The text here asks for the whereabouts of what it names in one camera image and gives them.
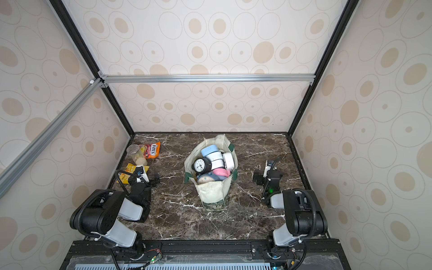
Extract white square clock face-down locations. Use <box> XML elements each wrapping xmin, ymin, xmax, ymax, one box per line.
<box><xmin>222</xmin><ymin>152</ymin><xmax>235</xmax><ymax>172</ymax></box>

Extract pink twin-bell alarm clock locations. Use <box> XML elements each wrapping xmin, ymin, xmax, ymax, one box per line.
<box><xmin>211</xmin><ymin>168</ymin><xmax>231</xmax><ymax>178</ymax></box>

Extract canvas tote bag green handles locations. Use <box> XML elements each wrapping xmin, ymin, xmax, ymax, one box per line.
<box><xmin>184</xmin><ymin>135</ymin><xmax>238</xmax><ymax>211</ymax></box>

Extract blue square clock white face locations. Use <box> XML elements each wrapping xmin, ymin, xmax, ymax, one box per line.
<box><xmin>201</xmin><ymin>145</ymin><xmax>219</xmax><ymax>157</ymax></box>

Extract small black round clock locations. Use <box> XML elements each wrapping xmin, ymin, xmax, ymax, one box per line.
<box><xmin>192</xmin><ymin>157</ymin><xmax>212</xmax><ymax>175</ymax></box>

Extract small white round clock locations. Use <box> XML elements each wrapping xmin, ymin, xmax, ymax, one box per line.
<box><xmin>206</xmin><ymin>151</ymin><xmax>225</xmax><ymax>170</ymax></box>

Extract blue round clock beige face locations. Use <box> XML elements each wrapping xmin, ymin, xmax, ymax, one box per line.
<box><xmin>197</xmin><ymin>172</ymin><xmax>219</xmax><ymax>185</ymax></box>

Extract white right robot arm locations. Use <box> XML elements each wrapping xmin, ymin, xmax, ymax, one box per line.
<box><xmin>253</xmin><ymin>168</ymin><xmax>328</xmax><ymax>247</ymax></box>

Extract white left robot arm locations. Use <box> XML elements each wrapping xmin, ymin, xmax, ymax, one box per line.
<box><xmin>69</xmin><ymin>169</ymin><xmax>160</xmax><ymax>250</ymax></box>

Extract yellow chips snack bag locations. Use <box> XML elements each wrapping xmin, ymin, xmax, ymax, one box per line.
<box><xmin>119</xmin><ymin>163</ymin><xmax>149</xmax><ymax>185</ymax></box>

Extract orange Fox's candy bag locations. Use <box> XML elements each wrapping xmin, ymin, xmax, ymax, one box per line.
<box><xmin>144</xmin><ymin>142</ymin><xmax>161</xmax><ymax>159</ymax></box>

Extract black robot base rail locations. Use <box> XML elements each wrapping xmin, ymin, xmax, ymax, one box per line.
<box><xmin>61</xmin><ymin>238</ymin><xmax>350</xmax><ymax>270</ymax></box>

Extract aluminium horizontal back rail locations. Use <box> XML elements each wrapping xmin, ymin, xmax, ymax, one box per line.
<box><xmin>102</xmin><ymin>74</ymin><xmax>316</xmax><ymax>83</ymax></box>

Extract aluminium left side rail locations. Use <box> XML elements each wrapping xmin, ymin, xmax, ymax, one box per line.
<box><xmin>1</xmin><ymin>78</ymin><xmax>102</xmax><ymax>197</ymax></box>

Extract black right frame post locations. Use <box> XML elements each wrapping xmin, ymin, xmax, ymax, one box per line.
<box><xmin>288</xmin><ymin>0</ymin><xmax>360</xmax><ymax>138</ymax></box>

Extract black vertical frame post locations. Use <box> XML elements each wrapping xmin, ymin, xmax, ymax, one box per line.
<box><xmin>48</xmin><ymin>0</ymin><xmax>135</xmax><ymax>137</ymax></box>

